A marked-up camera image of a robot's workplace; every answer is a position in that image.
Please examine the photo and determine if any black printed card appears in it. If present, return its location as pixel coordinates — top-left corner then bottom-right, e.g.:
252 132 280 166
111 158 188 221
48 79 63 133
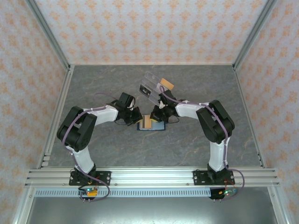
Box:
138 84 151 98

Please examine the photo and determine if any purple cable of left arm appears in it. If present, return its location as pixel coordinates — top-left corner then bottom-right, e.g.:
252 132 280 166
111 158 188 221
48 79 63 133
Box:
62 92 110 203

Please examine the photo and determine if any circuit board with green light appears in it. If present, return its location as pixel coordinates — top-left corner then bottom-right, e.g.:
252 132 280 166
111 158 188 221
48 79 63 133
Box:
218 189 238 196

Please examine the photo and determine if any aluminium frame post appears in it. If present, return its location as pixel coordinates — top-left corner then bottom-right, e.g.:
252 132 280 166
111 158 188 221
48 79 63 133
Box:
233 0 278 69
25 0 71 69

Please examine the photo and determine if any aluminium mounting rail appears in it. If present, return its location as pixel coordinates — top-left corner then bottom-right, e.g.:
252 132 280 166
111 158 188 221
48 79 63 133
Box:
24 167 280 188

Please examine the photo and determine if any clear acrylic card stand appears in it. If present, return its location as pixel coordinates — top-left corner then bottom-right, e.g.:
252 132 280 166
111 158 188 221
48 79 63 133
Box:
136 71 175 107

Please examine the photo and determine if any grey metal panel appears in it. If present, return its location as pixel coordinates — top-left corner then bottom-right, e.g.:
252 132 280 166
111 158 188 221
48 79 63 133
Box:
25 197 278 224

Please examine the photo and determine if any aluminium side rail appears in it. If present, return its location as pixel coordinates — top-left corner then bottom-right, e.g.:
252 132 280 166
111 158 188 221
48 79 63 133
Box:
36 64 76 169
233 64 267 169

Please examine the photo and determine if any circuit board with yellow connector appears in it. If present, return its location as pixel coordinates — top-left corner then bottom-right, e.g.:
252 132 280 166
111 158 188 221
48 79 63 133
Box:
78 188 98 196

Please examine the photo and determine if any blue leather card holder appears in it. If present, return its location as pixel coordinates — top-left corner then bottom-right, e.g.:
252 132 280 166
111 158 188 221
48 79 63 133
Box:
136 114 167 131

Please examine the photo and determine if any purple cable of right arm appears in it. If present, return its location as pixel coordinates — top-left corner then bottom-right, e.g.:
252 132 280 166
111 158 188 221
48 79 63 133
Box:
158 86 246 203

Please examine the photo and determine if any aluminium frame leg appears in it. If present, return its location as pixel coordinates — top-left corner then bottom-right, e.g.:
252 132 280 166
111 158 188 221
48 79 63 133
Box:
267 186 290 224
13 186 36 224

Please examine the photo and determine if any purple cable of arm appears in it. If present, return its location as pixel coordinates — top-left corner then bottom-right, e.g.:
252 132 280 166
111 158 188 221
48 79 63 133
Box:
158 86 246 203
62 92 110 203

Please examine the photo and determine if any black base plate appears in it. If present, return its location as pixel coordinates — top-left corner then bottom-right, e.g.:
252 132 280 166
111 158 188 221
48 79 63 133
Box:
193 170 234 186
69 170 112 186

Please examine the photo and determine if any orange card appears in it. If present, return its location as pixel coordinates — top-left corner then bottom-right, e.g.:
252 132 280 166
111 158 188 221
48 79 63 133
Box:
160 78 175 91

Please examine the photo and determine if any slotted grey cable duct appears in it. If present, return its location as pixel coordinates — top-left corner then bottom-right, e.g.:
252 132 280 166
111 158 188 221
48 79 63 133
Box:
35 188 212 198

